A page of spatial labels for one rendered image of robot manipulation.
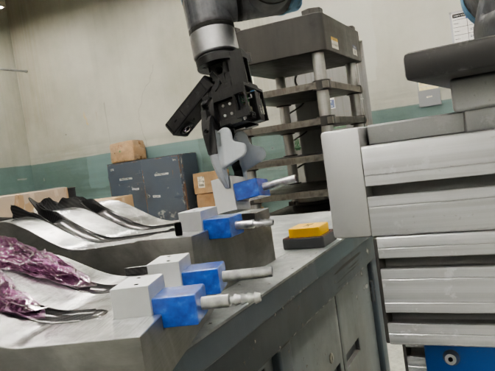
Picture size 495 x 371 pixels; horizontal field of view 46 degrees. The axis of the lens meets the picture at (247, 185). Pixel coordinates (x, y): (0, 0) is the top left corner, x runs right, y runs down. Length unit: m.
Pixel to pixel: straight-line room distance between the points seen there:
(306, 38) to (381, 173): 4.34
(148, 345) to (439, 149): 0.28
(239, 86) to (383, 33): 6.50
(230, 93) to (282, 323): 0.37
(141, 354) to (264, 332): 0.44
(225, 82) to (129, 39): 7.95
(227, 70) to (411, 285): 0.55
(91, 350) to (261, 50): 4.51
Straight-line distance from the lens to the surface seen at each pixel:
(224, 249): 0.84
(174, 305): 0.53
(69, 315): 0.61
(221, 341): 0.69
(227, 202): 0.90
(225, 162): 0.89
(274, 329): 0.94
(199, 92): 0.95
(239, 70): 0.92
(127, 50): 8.87
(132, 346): 0.48
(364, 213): 0.49
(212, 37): 0.94
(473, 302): 0.48
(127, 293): 0.54
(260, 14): 0.99
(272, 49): 4.89
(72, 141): 9.50
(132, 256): 0.82
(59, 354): 0.51
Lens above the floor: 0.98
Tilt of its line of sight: 3 degrees down
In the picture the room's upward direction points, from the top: 8 degrees counter-clockwise
